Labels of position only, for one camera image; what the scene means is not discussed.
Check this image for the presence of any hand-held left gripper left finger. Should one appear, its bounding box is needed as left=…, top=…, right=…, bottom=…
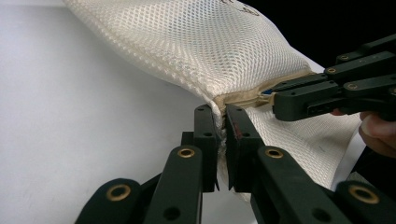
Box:
left=181, top=104, right=219, bottom=193

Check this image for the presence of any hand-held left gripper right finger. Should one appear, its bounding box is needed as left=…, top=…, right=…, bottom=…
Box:
left=225, top=104, right=266, bottom=193

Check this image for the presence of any cream mesh laundry bag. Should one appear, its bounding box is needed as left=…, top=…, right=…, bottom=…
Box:
left=62, top=0, right=362, bottom=204

